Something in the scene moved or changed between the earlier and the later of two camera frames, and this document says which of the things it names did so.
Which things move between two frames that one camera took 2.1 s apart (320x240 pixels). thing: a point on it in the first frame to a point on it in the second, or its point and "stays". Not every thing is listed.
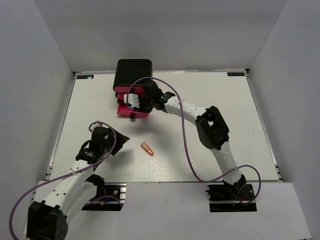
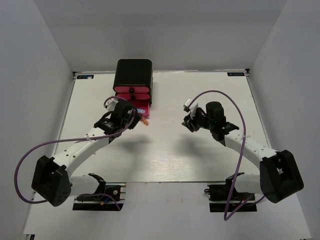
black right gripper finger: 137,109 to 187,118
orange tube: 144,146 to 145,121
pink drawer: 121,97 stays
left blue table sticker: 85,76 stays
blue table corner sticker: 235,74 stays
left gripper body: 106,147 to 130,122
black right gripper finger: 147,109 to 194,125
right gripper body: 146,102 to 199,115
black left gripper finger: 120,140 to 136,119
